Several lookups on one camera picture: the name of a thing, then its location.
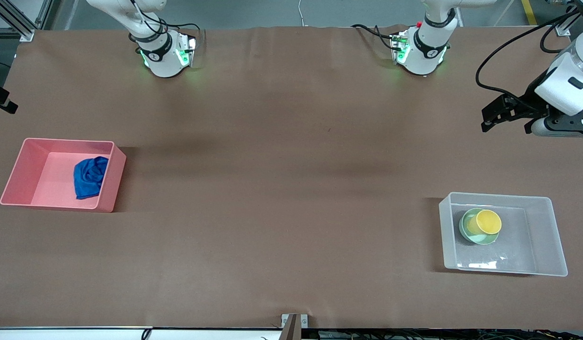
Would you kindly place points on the blue cloth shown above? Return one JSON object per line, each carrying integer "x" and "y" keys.
{"x": 88, "y": 177}

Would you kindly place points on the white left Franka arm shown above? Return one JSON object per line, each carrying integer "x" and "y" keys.
{"x": 426, "y": 52}

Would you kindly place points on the metal table edge bracket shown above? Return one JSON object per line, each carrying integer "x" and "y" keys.
{"x": 287, "y": 321}

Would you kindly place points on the white table edge rail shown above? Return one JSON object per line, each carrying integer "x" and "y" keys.
{"x": 83, "y": 334}

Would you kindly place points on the pale green bowl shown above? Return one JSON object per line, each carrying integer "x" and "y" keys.
{"x": 482, "y": 240}

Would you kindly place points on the brown table cover sheet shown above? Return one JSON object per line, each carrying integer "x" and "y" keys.
{"x": 291, "y": 141}

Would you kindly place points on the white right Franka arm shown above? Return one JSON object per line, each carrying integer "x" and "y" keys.
{"x": 161, "y": 61}

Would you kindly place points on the clear plastic box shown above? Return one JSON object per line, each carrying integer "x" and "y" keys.
{"x": 546, "y": 236}

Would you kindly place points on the yellow plastic cup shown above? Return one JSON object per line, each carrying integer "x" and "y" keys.
{"x": 488, "y": 222}

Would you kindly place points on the pink plastic bin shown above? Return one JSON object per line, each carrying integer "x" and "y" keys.
{"x": 22, "y": 179}

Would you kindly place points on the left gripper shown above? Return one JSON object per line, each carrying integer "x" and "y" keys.
{"x": 532, "y": 97}

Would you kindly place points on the aluminium frame profile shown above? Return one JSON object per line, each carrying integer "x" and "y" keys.
{"x": 562, "y": 29}
{"x": 22, "y": 30}

